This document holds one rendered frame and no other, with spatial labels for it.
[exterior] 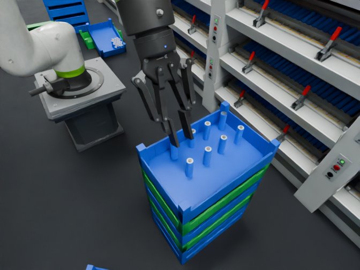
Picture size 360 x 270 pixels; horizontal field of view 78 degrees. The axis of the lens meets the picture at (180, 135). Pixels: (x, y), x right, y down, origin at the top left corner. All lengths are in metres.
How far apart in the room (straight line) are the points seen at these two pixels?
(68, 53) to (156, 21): 0.65
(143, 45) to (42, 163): 0.97
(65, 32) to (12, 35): 0.19
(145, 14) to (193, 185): 0.39
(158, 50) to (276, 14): 0.62
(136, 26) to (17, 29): 0.53
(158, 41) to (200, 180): 0.34
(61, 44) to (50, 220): 0.69
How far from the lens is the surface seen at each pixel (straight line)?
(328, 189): 0.99
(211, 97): 1.27
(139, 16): 0.41
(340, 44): 0.84
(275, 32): 0.92
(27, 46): 0.92
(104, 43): 2.03
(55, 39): 0.98
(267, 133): 1.06
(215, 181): 0.59
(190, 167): 0.55
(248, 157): 0.65
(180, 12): 1.49
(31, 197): 1.20
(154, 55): 0.42
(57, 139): 1.36
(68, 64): 1.03
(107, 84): 1.09
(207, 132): 0.64
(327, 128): 0.89
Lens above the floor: 0.91
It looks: 49 degrees down
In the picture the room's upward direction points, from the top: straight up
